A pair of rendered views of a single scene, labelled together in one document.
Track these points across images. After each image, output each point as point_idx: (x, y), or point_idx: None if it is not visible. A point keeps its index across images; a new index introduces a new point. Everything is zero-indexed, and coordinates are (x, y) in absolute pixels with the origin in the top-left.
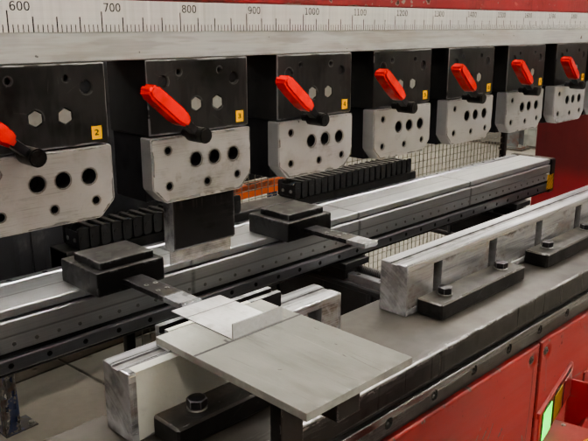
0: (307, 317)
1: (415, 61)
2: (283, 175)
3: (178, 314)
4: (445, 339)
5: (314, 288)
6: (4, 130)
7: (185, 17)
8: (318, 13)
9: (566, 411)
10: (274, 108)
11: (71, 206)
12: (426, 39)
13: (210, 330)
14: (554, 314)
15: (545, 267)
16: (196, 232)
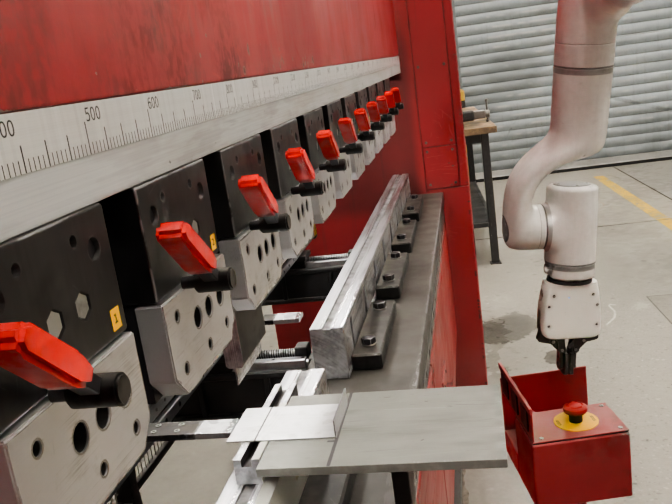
0: (362, 392)
1: (318, 121)
2: (292, 255)
3: (239, 441)
4: (407, 381)
5: (295, 373)
6: (210, 252)
7: (229, 98)
8: (278, 81)
9: (504, 408)
10: (275, 185)
11: (217, 335)
12: (318, 98)
13: (298, 440)
14: (429, 335)
15: (398, 297)
16: (249, 339)
